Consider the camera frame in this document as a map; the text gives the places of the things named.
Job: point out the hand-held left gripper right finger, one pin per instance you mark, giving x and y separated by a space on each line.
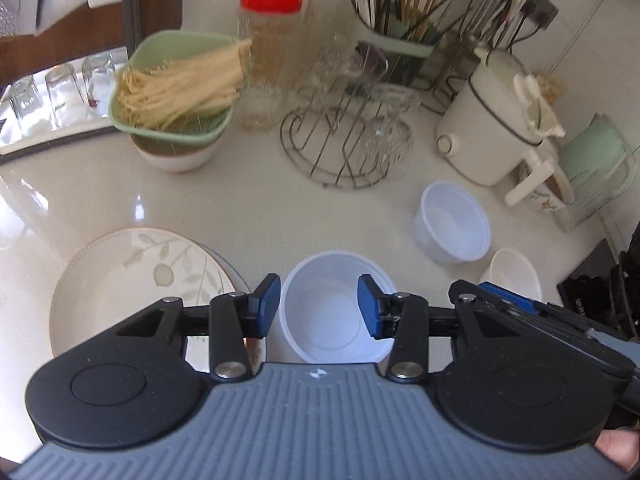
370 310

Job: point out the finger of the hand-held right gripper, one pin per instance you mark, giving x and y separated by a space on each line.
505 295

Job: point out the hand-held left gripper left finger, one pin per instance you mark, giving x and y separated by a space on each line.
266 305

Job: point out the white ceramic bowl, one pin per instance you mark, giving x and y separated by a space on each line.
511 270

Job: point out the translucent plastic bowl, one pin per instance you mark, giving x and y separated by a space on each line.
330 312
452 225

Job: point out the small leaf print plate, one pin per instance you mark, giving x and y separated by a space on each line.
125 295

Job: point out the person's right hand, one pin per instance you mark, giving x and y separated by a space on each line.
622 450

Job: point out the white mug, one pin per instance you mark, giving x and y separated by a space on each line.
550 197

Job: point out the white electric pot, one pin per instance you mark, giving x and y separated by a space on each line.
495 125

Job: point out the pale green pitcher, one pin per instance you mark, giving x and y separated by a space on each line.
595 150

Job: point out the white bowl with red base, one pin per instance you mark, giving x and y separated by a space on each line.
175 156

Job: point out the set of clear glass cups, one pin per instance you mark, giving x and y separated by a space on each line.
390 135

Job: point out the dried noodles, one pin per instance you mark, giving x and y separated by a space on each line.
185 87

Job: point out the clear jar with red lid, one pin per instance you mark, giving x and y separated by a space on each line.
270 60

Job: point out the green chopstick holder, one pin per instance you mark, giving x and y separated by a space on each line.
395 40

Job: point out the drinking glass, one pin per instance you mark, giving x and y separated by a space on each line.
99 80
62 94
24 102

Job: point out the green plastic basket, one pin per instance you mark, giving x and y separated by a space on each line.
150 47

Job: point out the white drip tray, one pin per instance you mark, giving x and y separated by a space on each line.
30 140

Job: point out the brown cutting board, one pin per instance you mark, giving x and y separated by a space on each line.
50 52

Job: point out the dark wall power strip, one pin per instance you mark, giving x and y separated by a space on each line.
542 7

